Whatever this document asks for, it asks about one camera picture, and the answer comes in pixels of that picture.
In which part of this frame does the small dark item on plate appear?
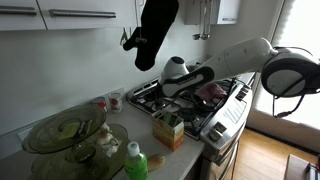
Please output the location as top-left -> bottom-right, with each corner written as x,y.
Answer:
78,119 -> 95,136

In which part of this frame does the yellow green sponge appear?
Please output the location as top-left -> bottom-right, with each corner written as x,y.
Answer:
57,121 -> 81,141

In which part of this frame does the small silver stove knob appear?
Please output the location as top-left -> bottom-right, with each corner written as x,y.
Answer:
213,121 -> 228,135
208,128 -> 224,142

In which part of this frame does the white cabinet door long handle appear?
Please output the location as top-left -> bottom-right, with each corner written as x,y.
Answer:
36,0 -> 138,31

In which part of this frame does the small metal hanging tool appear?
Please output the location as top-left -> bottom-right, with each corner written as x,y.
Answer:
119,27 -> 130,47

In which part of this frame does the hanging metal utensil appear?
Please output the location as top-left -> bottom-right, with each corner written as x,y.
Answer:
192,0 -> 213,41

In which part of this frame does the brown wooden stand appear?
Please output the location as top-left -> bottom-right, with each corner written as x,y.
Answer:
284,153 -> 320,180

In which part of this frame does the stainless steel gas range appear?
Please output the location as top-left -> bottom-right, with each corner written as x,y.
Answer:
126,71 -> 258,180

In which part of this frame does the white range hood cabinet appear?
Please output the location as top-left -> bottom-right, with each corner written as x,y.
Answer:
184,0 -> 242,26

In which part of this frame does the green glass tiered stand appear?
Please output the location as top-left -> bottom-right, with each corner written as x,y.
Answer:
21,104 -> 132,180

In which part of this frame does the green plastic bottle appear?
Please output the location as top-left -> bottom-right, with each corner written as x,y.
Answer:
123,140 -> 150,180

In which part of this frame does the red spice jar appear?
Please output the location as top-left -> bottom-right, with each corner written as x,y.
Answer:
90,96 -> 109,113

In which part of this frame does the black oven mitt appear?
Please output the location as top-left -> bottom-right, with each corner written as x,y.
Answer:
122,0 -> 180,72

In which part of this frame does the white cabinet door short handle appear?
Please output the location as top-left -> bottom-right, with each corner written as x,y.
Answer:
0,0 -> 48,32

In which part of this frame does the garlic bulb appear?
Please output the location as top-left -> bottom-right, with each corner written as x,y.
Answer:
95,123 -> 120,148
102,143 -> 118,158

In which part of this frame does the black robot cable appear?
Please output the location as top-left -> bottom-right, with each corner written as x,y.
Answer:
184,78 -> 306,120

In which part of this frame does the beige root vegetable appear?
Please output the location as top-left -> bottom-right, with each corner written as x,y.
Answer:
146,153 -> 167,173

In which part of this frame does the pink towel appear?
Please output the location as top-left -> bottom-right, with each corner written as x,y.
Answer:
194,83 -> 228,103

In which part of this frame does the black cast iron grate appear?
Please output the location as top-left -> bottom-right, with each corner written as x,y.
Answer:
129,79 -> 214,140

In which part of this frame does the orange carton box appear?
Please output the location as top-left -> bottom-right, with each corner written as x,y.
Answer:
151,109 -> 186,153

